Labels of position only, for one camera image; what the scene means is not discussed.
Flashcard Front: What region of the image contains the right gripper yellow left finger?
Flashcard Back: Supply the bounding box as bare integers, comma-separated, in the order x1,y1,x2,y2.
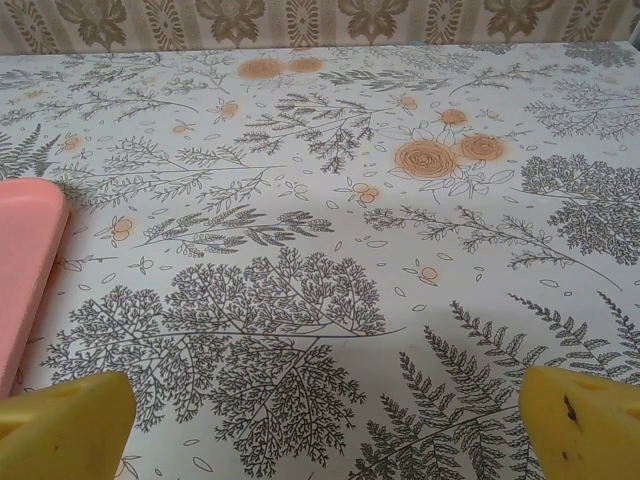
0,369,137,480

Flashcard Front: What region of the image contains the floral patterned table cover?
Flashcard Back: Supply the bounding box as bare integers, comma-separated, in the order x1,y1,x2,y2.
0,40,640,480

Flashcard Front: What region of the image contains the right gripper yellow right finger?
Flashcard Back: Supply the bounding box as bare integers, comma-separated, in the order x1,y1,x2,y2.
518,364,640,480

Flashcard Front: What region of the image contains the pink rectangular tray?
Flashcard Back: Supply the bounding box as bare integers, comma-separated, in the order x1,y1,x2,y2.
0,178,71,400

